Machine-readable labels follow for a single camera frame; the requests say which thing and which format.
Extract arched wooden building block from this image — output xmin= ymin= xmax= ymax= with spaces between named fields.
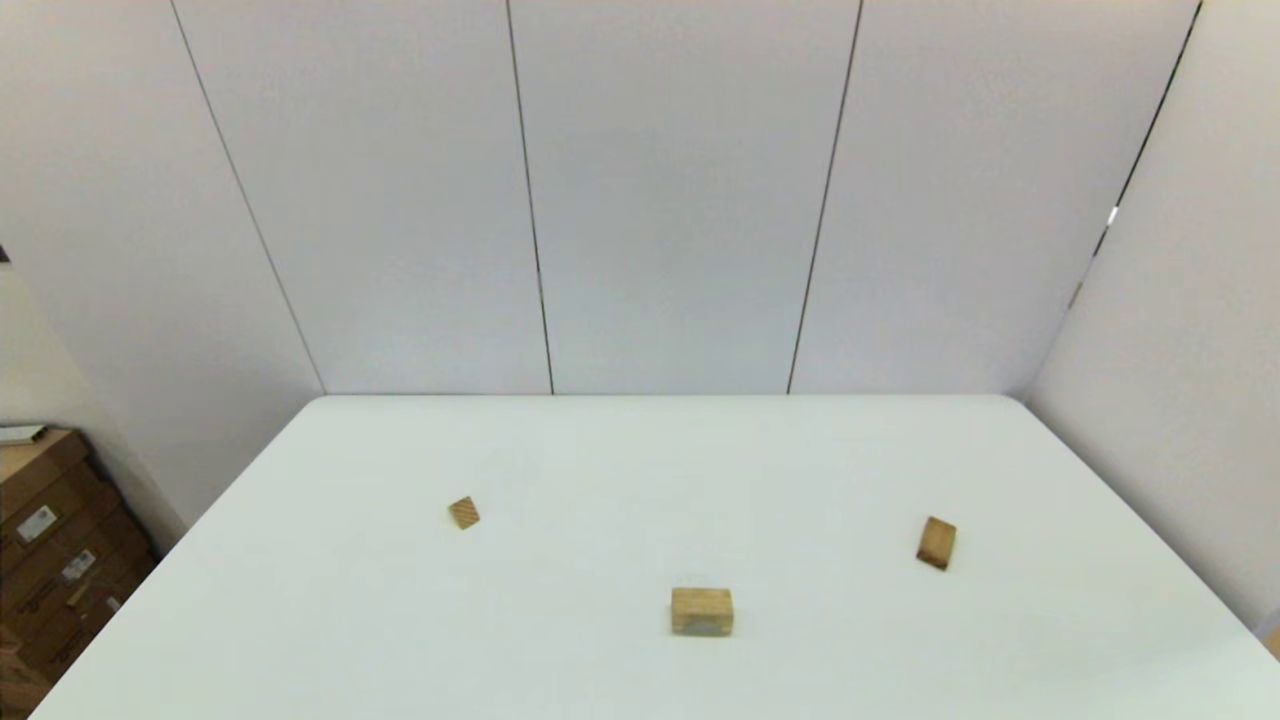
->
xmin=670 ymin=587 xmax=735 ymax=638

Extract rectangular wooden building block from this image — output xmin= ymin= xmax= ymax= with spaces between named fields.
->
xmin=915 ymin=515 xmax=958 ymax=572

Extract labelled brown cardboard box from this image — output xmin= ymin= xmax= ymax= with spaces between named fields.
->
xmin=0 ymin=429 xmax=119 ymax=551
xmin=10 ymin=560 xmax=160 ymax=683
xmin=0 ymin=498 xmax=151 ymax=616

